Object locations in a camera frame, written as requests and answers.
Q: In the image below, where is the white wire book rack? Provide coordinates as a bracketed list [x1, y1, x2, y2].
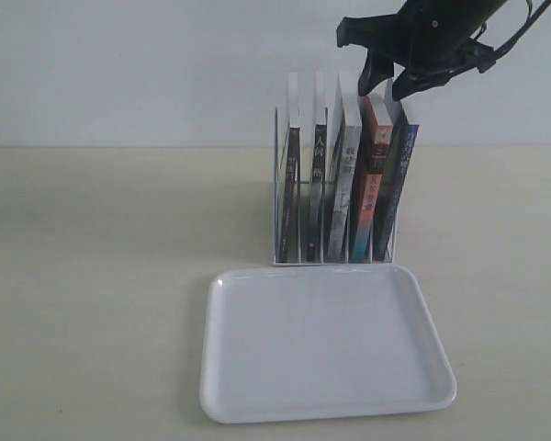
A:
[270, 106, 399, 267]

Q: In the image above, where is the grey white spine book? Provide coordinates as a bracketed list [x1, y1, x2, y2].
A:
[326, 71, 362, 261]

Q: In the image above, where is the white plastic tray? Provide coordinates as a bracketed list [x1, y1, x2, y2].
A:
[199, 264, 457, 424]

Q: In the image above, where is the red orange spine book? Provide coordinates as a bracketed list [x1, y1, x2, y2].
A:
[349, 92, 393, 263]

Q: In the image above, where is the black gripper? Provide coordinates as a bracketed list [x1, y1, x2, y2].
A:
[336, 0, 496, 101]

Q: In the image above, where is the dark thin book leftmost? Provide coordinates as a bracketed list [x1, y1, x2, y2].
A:
[278, 72, 300, 263]

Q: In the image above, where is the black cable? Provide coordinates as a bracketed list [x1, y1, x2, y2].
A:
[475, 0, 551, 61]

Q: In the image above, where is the black spine book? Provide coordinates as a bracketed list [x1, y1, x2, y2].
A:
[307, 71, 327, 262]

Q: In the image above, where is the blue moon cover book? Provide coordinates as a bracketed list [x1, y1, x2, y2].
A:
[372, 80, 419, 262]

